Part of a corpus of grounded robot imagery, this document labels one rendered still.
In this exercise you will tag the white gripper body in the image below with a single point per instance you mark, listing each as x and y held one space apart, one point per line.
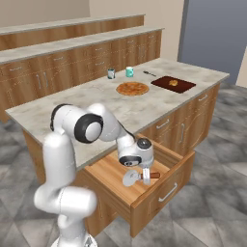
146 173

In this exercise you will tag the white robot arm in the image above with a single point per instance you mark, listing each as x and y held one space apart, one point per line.
61 167

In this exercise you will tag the open wooden drawer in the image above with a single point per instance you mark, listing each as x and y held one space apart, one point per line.
112 173

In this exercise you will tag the closed wooden drawer front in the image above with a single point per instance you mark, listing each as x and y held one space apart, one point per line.
173 117

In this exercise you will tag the round pizza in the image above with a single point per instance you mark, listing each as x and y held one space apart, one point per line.
132 88

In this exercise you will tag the dark red cutting board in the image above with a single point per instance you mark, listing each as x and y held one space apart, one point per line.
173 86

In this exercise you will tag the small wooden drawer front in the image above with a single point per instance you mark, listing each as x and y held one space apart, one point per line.
209 96

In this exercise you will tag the wooden raised counter run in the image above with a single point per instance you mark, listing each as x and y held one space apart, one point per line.
64 30

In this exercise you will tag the wooden island cabinet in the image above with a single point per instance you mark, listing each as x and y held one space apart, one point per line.
189 128

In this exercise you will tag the wooden cupboard door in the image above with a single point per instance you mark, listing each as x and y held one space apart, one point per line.
193 128

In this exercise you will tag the yellow-brown food piece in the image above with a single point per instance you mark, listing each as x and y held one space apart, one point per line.
173 83

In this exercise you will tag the dark metal spoon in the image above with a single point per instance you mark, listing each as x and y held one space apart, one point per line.
148 73

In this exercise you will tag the teal cup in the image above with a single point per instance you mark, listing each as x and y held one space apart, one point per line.
129 72

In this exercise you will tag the grey metal can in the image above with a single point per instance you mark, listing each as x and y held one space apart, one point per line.
111 74

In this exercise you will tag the long wooden cupboard run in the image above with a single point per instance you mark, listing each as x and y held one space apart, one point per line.
70 67

